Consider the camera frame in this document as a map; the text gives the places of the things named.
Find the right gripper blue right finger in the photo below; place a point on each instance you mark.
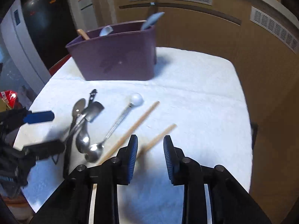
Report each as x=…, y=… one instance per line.
x=175, y=166

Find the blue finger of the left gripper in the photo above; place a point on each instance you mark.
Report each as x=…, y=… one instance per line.
x=44, y=150
x=38, y=117

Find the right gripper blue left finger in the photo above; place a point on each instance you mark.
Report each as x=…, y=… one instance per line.
x=127, y=156

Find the wooden chopstick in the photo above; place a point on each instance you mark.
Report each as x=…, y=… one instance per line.
x=128, y=133
x=145, y=148

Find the white ball-handled metal spoon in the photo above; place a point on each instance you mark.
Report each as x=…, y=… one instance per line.
x=95, y=151

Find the dark brown spoon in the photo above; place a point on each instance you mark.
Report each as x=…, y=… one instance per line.
x=77, y=109

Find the dark spatula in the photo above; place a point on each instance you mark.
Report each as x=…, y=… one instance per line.
x=88, y=114

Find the smiley face metal utensil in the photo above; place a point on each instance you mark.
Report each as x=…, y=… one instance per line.
x=92, y=96

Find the wooden handled utensil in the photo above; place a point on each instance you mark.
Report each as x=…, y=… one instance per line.
x=83, y=34

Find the blue plastic serving spoon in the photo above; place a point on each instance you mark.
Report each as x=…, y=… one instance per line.
x=151, y=20

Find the red snack bag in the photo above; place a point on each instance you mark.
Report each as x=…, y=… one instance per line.
x=9, y=97

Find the shiny steel spoon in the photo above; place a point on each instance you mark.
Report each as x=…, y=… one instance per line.
x=82, y=141

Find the purple plastic utensil bin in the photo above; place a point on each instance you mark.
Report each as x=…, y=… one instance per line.
x=128, y=53

